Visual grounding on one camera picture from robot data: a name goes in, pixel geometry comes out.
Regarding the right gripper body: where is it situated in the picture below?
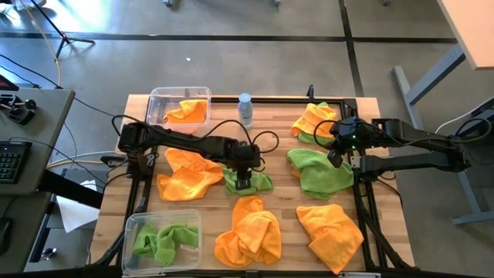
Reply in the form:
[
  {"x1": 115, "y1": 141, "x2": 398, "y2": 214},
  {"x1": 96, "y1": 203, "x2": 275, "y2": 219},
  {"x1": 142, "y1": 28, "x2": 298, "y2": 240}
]
[{"x1": 332, "y1": 125, "x2": 364, "y2": 154}]

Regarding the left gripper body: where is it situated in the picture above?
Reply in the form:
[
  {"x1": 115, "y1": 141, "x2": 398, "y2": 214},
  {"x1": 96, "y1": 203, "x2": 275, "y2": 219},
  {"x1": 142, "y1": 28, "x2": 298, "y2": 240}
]
[{"x1": 230, "y1": 141, "x2": 263, "y2": 171}]

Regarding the green microfiber towel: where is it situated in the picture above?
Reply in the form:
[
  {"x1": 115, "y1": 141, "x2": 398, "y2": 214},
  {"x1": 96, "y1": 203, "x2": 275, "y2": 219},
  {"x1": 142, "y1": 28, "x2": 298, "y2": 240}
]
[
  {"x1": 286, "y1": 147, "x2": 355, "y2": 201},
  {"x1": 297, "y1": 101, "x2": 331, "y2": 147},
  {"x1": 132, "y1": 222, "x2": 199, "y2": 267},
  {"x1": 222, "y1": 164, "x2": 275, "y2": 197}
]

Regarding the blue-capped spray bottle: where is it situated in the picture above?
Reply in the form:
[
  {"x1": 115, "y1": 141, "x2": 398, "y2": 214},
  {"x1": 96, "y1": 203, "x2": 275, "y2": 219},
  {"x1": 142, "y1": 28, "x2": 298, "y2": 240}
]
[{"x1": 237, "y1": 92, "x2": 254, "y2": 131}]

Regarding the grey metal table leg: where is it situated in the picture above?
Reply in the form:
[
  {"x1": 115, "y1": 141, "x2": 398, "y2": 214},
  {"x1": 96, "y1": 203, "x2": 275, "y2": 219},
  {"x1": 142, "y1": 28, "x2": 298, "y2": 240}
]
[{"x1": 392, "y1": 43, "x2": 467, "y2": 132}]

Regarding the clear plastic bin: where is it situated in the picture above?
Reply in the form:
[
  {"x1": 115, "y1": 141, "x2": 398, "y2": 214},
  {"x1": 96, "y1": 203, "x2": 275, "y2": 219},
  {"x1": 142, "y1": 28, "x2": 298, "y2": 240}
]
[
  {"x1": 145, "y1": 86, "x2": 212, "y2": 136},
  {"x1": 121, "y1": 209, "x2": 203, "y2": 276}
]

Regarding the white tabletop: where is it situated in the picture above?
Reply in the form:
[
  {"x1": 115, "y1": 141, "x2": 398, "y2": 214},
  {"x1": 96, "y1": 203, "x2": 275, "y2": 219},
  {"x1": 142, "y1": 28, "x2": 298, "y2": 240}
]
[{"x1": 437, "y1": 0, "x2": 494, "y2": 71}]

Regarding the white paper sheet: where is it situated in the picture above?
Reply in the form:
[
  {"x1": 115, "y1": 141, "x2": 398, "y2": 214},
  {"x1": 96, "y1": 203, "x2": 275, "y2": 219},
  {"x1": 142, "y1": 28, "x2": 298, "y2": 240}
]
[{"x1": 56, "y1": 179, "x2": 100, "y2": 234}]

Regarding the black desk crossbar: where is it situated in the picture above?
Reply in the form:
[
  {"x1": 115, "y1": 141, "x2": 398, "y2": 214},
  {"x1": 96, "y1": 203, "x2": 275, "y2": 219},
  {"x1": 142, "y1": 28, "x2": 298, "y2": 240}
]
[{"x1": 36, "y1": 169, "x2": 105, "y2": 210}]

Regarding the grey side desk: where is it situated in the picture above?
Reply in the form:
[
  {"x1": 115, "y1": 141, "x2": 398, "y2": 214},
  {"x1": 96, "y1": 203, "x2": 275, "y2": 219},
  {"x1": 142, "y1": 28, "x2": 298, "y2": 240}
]
[{"x1": 0, "y1": 87, "x2": 76, "y2": 276}]

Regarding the silver caster wheel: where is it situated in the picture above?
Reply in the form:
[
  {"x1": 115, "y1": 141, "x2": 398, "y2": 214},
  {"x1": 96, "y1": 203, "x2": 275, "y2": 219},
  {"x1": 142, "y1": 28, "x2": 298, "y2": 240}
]
[{"x1": 39, "y1": 246, "x2": 59, "y2": 262}]

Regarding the black tripod stand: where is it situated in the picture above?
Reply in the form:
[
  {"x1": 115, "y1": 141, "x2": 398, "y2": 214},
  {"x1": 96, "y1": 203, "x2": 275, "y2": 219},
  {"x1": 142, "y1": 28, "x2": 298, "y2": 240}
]
[{"x1": 29, "y1": 0, "x2": 96, "y2": 59}]

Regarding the black keyboard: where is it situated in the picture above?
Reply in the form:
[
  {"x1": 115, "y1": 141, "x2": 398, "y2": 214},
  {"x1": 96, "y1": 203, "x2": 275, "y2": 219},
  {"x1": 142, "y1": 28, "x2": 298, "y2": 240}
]
[{"x1": 0, "y1": 140, "x2": 34, "y2": 185}]

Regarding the black computer mouse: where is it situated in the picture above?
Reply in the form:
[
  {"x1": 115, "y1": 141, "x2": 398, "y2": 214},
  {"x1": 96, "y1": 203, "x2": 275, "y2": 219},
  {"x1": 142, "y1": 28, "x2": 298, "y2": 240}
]
[{"x1": 0, "y1": 217, "x2": 12, "y2": 256}]

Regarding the black device with red edge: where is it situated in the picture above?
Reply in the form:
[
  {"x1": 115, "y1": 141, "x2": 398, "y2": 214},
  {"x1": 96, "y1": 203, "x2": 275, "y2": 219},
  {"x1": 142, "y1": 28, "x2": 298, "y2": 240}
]
[{"x1": 0, "y1": 73, "x2": 20, "y2": 92}]

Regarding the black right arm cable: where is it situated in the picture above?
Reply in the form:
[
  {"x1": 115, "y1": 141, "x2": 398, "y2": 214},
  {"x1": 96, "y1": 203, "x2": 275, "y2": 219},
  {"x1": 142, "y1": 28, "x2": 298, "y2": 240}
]
[{"x1": 313, "y1": 119, "x2": 343, "y2": 150}]

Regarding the black aluminium table frame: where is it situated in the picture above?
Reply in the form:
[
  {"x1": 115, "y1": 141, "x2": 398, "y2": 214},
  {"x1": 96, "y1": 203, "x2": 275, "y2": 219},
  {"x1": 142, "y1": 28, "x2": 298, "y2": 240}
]
[{"x1": 89, "y1": 96, "x2": 416, "y2": 278}]

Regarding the grey metal desk frame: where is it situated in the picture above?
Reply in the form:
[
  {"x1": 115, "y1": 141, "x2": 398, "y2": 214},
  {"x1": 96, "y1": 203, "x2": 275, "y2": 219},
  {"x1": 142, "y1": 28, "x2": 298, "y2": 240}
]
[{"x1": 451, "y1": 96, "x2": 494, "y2": 225}]

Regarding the white power cable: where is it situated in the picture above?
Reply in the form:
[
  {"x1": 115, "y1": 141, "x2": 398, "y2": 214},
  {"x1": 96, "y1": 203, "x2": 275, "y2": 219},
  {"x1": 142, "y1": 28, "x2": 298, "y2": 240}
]
[{"x1": 46, "y1": 149, "x2": 128, "y2": 170}]

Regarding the yellow floor cable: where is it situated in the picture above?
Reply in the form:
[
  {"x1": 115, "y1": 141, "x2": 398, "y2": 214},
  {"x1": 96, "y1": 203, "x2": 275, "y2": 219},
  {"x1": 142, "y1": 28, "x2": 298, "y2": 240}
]
[{"x1": 18, "y1": 0, "x2": 63, "y2": 89}]

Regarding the black floor cable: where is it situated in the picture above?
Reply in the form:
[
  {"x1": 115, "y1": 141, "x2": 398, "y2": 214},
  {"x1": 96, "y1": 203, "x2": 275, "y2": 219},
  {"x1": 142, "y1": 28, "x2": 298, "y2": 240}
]
[{"x1": 0, "y1": 53, "x2": 128, "y2": 121}]

